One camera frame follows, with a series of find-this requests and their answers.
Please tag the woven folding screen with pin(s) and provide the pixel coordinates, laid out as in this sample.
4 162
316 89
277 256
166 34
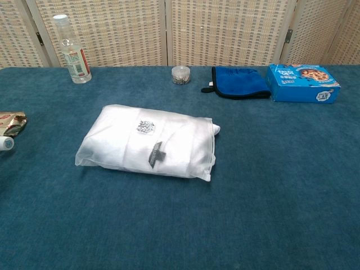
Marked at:
112 31

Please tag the blue cloth with black trim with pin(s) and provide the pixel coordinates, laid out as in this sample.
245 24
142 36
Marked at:
239 81

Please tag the clear red-label water bottle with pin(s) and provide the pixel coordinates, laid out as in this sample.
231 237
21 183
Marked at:
74 56

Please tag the small clear round jar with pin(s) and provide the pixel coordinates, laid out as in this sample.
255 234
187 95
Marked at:
180 76

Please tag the blue table cover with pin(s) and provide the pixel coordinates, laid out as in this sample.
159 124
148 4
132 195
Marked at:
180 219

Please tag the frosted plastic zip bag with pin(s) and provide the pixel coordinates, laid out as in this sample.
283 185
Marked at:
112 140

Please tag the white garment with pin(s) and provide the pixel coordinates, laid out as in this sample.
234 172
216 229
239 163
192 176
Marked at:
216 129

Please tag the gold snack wrapper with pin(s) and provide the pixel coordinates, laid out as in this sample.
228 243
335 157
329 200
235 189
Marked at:
12 123

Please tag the blue cookie box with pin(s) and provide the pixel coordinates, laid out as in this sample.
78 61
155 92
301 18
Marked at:
295 84

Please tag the orange drink bottle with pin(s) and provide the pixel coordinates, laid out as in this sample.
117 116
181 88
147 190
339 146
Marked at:
5 144

